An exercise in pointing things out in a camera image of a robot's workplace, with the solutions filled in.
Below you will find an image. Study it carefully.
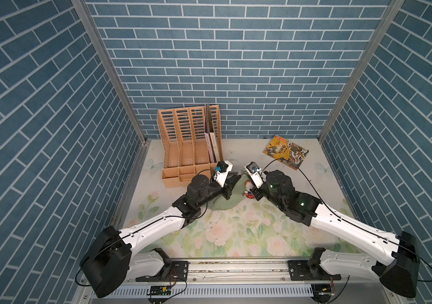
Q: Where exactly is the white red toy decoration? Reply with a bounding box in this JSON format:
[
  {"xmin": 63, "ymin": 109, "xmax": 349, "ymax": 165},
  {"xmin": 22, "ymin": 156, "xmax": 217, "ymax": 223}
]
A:
[{"xmin": 243, "ymin": 180, "xmax": 255, "ymax": 200}]

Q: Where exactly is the green fabric bag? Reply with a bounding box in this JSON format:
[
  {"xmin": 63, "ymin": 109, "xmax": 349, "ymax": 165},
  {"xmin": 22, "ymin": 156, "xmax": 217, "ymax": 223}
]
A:
[{"xmin": 209, "ymin": 184, "xmax": 246, "ymax": 211}]

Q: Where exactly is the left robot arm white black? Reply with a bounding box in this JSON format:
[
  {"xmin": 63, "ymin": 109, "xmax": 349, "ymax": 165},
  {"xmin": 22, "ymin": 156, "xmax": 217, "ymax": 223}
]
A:
[{"xmin": 80, "ymin": 173, "xmax": 241, "ymax": 298}]

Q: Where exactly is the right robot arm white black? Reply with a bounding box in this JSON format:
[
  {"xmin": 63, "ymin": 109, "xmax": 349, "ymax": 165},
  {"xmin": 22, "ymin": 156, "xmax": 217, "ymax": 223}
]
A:
[{"xmin": 245, "ymin": 162, "xmax": 425, "ymax": 298}]

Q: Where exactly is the floral table mat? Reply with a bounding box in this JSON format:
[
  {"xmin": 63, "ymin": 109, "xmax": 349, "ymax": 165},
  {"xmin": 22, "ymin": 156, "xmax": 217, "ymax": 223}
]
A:
[{"xmin": 124, "ymin": 139, "xmax": 356, "ymax": 258}]

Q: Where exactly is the orange illustrated comic book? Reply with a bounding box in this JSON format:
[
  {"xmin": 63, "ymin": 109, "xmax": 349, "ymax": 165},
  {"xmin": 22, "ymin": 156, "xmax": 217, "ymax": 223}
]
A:
[{"xmin": 263, "ymin": 136, "xmax": 309, "ymax": 170}]

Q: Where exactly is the small connector module right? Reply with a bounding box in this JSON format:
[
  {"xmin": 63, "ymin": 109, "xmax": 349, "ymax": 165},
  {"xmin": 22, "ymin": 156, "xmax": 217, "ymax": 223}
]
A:
[{"xmin": 311, "ymin": 284, "xmax": 335, "ymax": 303}]

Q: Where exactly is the green circuit board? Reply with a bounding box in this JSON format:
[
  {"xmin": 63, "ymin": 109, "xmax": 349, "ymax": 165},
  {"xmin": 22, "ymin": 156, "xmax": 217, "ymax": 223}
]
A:
[{"xmin": 147, "ymin": 286, "xmax": 172, "ymax": 298}]

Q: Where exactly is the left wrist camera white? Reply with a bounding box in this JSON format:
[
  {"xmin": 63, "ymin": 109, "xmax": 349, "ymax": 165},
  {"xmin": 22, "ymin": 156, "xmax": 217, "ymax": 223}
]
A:
[{"xmin": 212, "ymin": 161, "xmax": 233, "ymax": 187}]

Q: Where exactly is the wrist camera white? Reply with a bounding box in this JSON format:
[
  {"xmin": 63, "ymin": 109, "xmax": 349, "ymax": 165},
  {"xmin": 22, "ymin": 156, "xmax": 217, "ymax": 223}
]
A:
[
  {"xmin": 245, "ymin": 162, "xmax": 264, "ymax": 189},
  {"xmin": 212, "ymin": 161, "xmax": 233, "ymax": 187}
]

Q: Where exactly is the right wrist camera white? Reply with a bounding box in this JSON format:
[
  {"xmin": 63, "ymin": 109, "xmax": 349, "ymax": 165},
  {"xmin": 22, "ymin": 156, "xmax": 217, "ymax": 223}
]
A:
[{"xmin": 245, "ymin": 162, "xmax": 264, "ymax": 189}]

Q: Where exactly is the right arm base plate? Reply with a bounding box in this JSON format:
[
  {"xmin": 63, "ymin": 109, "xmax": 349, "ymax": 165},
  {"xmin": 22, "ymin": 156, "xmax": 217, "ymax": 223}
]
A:
[{"xmin": 288, "ymin": 248, "xmax": 341, "ymax": 281}]

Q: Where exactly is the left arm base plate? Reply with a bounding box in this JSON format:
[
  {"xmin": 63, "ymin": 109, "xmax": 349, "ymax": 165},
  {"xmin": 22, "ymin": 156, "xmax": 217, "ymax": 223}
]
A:
[{"xmin": 134, "ymin": 248, "xmax": 189, "ymax": 282}]

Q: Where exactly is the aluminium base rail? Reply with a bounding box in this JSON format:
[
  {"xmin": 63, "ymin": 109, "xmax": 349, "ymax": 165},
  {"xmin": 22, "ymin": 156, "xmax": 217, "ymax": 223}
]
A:
[{"xmin": 123, "ymin": 250, "xmax": 383, "ymax": 284}]

